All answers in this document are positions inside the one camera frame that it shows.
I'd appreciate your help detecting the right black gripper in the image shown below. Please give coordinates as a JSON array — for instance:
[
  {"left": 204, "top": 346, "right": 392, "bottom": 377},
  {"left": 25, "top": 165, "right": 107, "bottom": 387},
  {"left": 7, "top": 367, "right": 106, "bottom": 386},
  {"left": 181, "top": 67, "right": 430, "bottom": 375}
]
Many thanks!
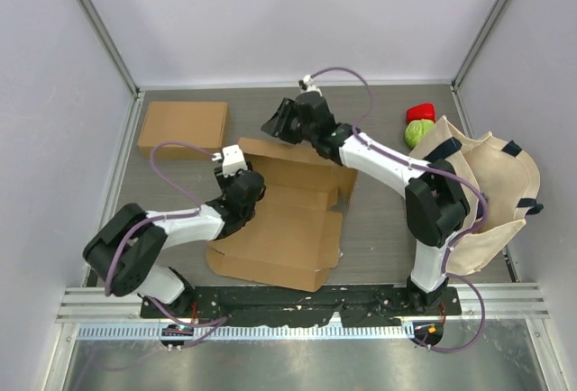
[{"left": 262, "top": 97, "right": 318, "bottom": 144}]

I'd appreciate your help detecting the brown cardboard box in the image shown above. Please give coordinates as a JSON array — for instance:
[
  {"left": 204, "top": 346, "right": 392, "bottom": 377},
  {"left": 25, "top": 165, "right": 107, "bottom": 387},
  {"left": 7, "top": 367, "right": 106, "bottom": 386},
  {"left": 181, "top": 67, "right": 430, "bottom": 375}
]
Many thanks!
[
  {"left": 206, "top": 138, "right": 357, "bottom": 292},
  {"left": 137, "top": 101, "right": 228, "bottom": 159}
]

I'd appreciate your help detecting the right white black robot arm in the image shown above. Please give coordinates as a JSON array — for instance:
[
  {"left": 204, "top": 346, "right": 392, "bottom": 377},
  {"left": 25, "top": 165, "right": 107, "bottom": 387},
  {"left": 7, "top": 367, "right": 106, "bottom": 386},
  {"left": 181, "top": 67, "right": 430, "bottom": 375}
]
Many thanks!
[{"left": 261, "top": 91, "right": 470, "bottom": 314}]

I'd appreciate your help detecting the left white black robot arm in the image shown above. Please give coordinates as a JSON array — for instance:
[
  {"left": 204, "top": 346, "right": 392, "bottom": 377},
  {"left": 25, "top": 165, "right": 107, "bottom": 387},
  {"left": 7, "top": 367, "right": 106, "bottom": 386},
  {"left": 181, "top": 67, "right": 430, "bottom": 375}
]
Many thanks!
[{"left": 82, "top": 168, "right": 266, "bottom": 318}]

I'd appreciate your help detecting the green toy cabbage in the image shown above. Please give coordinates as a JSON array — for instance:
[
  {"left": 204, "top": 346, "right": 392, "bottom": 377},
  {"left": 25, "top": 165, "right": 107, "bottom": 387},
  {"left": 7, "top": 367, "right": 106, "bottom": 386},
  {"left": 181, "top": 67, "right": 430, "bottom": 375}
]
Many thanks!
[{"left": 404, "top": 119, "right": 435, "bottom": 149}]

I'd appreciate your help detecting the red toy pepper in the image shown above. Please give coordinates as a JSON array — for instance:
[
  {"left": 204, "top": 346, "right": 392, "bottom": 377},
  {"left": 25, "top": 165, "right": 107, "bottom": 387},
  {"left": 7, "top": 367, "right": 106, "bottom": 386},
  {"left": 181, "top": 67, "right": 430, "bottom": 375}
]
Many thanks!
[{"left": 406, "top": 103, "right": 436, "bottom": 124}]

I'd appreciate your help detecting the beige tote bag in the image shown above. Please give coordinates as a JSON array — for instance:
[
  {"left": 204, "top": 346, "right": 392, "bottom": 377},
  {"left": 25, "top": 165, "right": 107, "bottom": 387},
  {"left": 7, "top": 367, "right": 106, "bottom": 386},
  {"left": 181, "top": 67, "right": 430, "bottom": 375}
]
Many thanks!
[{"left": 410, "top": 116, "right": 543, "bottom": 275}]

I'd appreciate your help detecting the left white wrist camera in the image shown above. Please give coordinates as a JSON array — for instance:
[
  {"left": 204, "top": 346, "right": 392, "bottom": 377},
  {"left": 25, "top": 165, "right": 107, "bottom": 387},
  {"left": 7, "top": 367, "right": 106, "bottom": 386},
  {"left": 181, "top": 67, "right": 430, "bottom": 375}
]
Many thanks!
[{"left": 211, "top": 145, "right": 249, "bottom": 177}]

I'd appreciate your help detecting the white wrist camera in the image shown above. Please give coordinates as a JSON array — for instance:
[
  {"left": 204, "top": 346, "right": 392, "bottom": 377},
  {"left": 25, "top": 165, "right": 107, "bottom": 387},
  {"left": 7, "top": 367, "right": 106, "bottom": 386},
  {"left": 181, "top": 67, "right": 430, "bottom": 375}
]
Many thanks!
[
  {"left": 211, "top": 145, "right": 249, "bottom": 177},
  {"left": 298, "top": 75, "right": 322, "bottom": 95}
]

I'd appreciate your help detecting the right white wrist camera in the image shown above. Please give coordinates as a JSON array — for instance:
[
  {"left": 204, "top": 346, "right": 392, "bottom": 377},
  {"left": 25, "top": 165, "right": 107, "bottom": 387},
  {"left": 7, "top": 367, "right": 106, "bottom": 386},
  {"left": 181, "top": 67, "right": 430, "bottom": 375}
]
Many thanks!
[{"left": 298, "top": 75, "right": 322, "bottom": 95}]

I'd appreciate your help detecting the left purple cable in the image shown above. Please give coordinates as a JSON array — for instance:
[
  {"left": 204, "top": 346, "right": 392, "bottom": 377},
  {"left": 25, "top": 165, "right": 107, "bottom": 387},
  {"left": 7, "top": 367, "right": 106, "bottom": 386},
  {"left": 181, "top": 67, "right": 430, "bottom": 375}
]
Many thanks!
[{"left": 103, "top": 141, "right": 229, "bottom": 350}]

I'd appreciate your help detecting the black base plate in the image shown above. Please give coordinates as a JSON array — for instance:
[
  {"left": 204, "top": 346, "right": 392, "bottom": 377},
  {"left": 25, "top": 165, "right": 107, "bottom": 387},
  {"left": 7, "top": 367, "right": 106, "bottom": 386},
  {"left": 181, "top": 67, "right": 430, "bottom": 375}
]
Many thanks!
[{"left": 168, "top": 285, "right": 462, "bottom": 328}]

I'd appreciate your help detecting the white slotted cable duct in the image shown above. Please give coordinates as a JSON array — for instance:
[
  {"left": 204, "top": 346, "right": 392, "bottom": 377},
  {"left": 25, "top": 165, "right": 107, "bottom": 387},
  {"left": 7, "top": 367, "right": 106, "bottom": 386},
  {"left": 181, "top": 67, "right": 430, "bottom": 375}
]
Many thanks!
[{"left": 77, "top": 322, "right": 414, "bottom": 342}]

